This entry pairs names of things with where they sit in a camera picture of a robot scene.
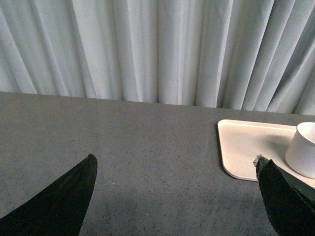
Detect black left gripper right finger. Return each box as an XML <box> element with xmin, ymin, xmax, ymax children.
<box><xmin>253</xmin><ymin>155</ymin><xmax>315</xmax><ymax>236</ymax></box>

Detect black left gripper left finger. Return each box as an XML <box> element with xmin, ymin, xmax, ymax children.
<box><xmin>0</xmin><ymin>154</ymin><xmax>97</xmax><ymax>236</ymax></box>

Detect white mug black handle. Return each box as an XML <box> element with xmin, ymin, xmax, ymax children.
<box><xmin>285</xmin><ymin>122</ymin><xmax>315</xmax><ymax>179</ymax></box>

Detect grey pleated curtain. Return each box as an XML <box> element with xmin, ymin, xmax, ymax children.
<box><xmin>0</xmin><ymin>0</ymin><xmax>315</xmax><ymax>115</ymax></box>

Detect beige rectangular tray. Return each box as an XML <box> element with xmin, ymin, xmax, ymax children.
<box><xmin>218</xmin><ymin>119</ymin><xmax>315</xmax><ymax>187</ymax></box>

